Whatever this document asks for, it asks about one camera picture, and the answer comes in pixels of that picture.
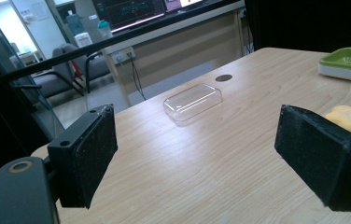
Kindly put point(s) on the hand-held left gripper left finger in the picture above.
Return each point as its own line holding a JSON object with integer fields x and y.
{"x": 83, "y": 158}

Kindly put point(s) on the water dispenser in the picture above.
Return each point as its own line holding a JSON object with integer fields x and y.
{"x": 78, "y": 31}

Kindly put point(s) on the beige desk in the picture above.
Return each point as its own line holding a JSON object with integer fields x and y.
{"x": 176, "y": 53}

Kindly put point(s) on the grey armchair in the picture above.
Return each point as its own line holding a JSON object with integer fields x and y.
{"x": 71, "y": 70}

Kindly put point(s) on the computer monitor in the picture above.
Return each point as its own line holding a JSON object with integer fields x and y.
{"x": 130, "y": 12}
{"x": 184, "y": 3}

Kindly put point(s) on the black curtain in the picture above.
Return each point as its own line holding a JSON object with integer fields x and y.
{"x": 307, "y": 21}

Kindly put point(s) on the teal lidded bottle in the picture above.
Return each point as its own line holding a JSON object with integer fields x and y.
{"x": 105, "y": 29}

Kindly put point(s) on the green and white soap dish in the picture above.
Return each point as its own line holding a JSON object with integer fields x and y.
{"x": 348, "y": 63}

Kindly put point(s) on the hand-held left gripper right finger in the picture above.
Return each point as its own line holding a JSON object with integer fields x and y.
{"x": 316, "y": 155}

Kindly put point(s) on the clear plastic lid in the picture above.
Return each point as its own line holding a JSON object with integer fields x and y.
{"x": 192, "y": 101}

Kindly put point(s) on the black pole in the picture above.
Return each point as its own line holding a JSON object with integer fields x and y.
{"x": 102, "y": 45}

